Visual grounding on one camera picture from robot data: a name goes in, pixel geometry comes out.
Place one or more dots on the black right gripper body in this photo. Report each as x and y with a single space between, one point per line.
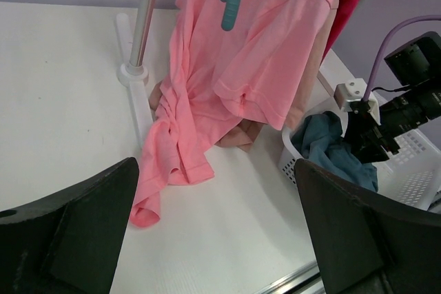
409 111

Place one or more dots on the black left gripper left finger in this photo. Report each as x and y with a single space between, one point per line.
69 241

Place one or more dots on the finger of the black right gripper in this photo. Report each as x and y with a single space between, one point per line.
359 135
386 140

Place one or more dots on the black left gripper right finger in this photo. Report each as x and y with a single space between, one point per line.
365 242

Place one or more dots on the blue-grey t shirt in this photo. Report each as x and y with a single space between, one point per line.
319 140

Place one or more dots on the light pink t shirt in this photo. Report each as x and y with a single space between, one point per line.
224 77

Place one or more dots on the beige pink t shirt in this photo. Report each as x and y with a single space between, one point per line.
296 94

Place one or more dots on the white perforated plastic basket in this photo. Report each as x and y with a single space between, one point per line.
411 177

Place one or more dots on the metal clothes rack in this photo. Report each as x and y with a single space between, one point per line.
132 74

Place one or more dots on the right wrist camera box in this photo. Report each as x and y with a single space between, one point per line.
347 94

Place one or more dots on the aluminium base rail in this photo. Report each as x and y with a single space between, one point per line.
306 280

